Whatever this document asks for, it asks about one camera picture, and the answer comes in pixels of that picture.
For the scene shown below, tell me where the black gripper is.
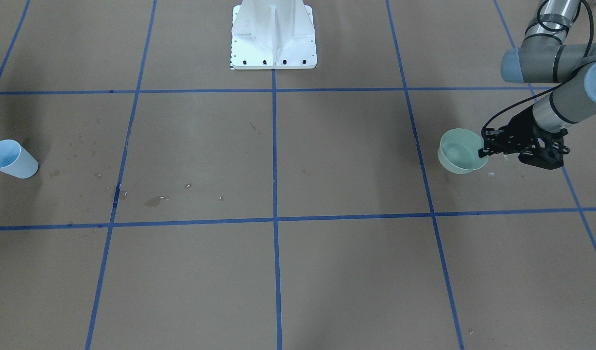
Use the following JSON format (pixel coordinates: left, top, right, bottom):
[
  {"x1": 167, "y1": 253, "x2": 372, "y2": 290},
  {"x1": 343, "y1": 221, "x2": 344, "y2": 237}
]
[{"x1": 478, "y1": 106, "x2": 570, "y2": 170}]

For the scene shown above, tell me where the light green bowl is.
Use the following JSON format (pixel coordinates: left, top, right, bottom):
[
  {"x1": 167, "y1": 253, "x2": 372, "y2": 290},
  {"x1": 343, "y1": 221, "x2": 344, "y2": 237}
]
[{"x1": 437, "y1": 128, "x2": 488, "y2": 175}]

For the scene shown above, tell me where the light blue plastic cup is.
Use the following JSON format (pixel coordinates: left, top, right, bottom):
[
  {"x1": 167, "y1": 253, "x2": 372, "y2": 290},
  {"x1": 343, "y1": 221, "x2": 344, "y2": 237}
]
[{"x1": 0, "y1": 140, "x2": 39, "y2": 179}]

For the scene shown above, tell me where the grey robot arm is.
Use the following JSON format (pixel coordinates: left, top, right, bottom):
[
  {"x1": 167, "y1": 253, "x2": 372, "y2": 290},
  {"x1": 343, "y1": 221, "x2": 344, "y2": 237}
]
[{"x1": 477, "y1": 0, "x2": 596, "y2": 169}]

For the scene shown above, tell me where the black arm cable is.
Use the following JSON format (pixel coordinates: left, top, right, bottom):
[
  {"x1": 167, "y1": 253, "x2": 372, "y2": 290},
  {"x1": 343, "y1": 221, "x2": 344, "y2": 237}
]
[{"x1": 480, "y1": 0, "x2": 596, "y2": 139}]

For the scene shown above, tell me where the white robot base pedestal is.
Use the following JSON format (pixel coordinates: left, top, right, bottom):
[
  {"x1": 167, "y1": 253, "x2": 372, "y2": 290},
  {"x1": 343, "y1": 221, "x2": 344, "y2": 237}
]
[{"x1": 230, "y1": 0, "x2": 318, "y2": 70}]

